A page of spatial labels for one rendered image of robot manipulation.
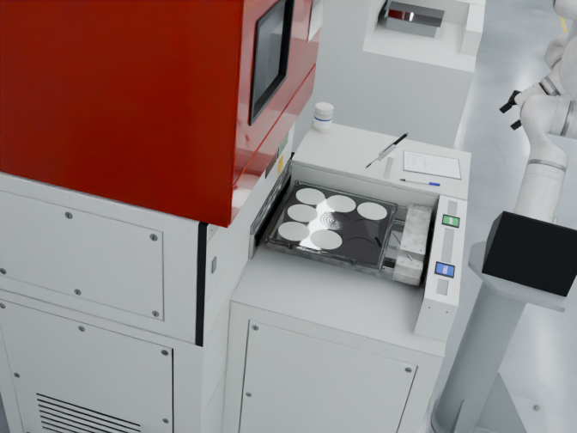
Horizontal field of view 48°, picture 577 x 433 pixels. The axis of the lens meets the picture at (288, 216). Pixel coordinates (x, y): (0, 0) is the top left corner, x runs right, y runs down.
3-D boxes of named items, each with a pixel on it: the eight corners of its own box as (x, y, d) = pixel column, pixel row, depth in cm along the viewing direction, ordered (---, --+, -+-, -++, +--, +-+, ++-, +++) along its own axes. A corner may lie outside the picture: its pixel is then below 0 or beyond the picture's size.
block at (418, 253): (397, 255, 204) (399, 248, 202) (398, 249, 206) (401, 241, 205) (422, 261, 202) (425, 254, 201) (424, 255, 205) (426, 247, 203)
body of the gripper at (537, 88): (559, 103, 227) (531, 123, 232) (546, 85, 233) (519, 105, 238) (550, 93, 222) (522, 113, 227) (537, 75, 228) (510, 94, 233)
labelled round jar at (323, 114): (310, 130, 248) (312, 107, 243) (314, 123, 254) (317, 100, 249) (328, 134, 247) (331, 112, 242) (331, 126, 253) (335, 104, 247)
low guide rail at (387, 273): (265, 248, 210) (266, 240, 208) (267, 245, 211) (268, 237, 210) (418, 287, 201) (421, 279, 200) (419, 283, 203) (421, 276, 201)
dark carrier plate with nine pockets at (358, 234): (269, 239, 202) (269, 237, 201) (297, 184, 229) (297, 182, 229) (377, 265, 196) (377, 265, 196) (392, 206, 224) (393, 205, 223)
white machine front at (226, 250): (195, 344, 173) (198, 224, 150) (280, 191, 238) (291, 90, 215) (206, 348, 172) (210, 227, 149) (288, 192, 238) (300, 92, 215)
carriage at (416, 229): (391, 279, 198) (393, 272, 197) (406, 216, 228) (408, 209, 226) (417, 286, 197) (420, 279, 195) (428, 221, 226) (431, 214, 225)
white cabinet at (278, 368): (218, 467, 235) (229, 301, 189) (289, 298, 313) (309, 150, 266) (391, 522, 225) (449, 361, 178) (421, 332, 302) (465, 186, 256)
